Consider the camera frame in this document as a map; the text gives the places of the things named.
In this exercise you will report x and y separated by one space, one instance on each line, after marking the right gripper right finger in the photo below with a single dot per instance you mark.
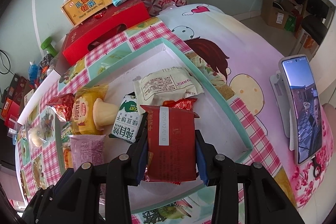
264 200

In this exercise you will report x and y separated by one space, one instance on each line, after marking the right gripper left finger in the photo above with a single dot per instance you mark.
93 193

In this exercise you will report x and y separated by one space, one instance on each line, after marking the pink snack pack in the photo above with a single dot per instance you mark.
87 148

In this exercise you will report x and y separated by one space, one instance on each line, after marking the yellow bread snack pack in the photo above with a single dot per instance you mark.
82 110

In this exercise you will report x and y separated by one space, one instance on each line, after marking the round bun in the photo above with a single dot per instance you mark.
37 136

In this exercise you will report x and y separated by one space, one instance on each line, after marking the yellow jelly cup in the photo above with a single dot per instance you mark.
104 114

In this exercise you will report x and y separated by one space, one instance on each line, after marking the red gold long snack pack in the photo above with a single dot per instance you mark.
171 144

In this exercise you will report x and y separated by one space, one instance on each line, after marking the small red foil snack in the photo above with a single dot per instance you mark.
184 104

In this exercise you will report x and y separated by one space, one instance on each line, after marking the cream white snack pack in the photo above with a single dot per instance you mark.
170 84

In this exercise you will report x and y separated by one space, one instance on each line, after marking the smartphone in white case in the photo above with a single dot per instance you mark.
304 107

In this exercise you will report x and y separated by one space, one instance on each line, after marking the white phone stand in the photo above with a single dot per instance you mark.
282 101

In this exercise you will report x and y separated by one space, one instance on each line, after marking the stacked red boxes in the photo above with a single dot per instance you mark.
11 108

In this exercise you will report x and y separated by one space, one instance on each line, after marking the blue drink bottle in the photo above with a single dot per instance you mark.
33 73

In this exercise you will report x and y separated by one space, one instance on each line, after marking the checkered picture tablecloth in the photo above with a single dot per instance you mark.
238 62

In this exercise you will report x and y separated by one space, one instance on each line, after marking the green dumbbell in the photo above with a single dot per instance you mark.
47 46

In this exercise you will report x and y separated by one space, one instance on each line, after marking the large red gift box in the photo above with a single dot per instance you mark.
100 27

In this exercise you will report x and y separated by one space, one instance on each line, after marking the cardboard box on floor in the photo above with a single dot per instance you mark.
272 16

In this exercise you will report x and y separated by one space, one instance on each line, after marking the orange childrens day box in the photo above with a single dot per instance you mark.
77 11

